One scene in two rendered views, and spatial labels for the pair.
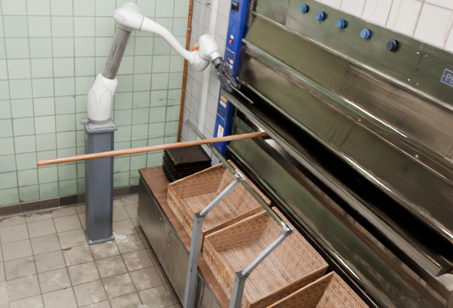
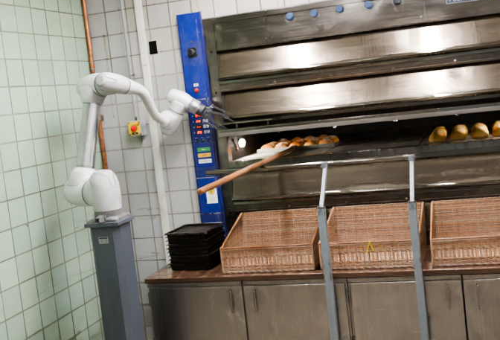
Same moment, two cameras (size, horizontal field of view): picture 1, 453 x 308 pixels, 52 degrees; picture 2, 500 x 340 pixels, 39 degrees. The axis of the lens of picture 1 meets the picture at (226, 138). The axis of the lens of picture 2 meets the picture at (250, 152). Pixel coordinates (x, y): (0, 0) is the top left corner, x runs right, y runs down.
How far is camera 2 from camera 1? 3.03 m
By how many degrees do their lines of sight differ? 45
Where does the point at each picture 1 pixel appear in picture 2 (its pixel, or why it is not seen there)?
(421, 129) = (450, 39)
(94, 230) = not seen: outside the picture
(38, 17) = not seen: outside the picture
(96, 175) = (129, 287)
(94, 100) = (109, 183)
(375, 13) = not seen: outside the picture
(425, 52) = not seen: outside the picture
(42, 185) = not seen: outside the picture
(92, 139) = (118, 235)
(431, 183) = (474, 71)
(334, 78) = (353, 50)
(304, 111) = (329, 97)
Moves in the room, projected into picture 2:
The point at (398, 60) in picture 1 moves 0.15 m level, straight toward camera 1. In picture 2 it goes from (405, 8) to (421, 4)
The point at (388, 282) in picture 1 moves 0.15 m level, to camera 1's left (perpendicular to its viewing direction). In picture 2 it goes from (480, 167) to (466, 171)
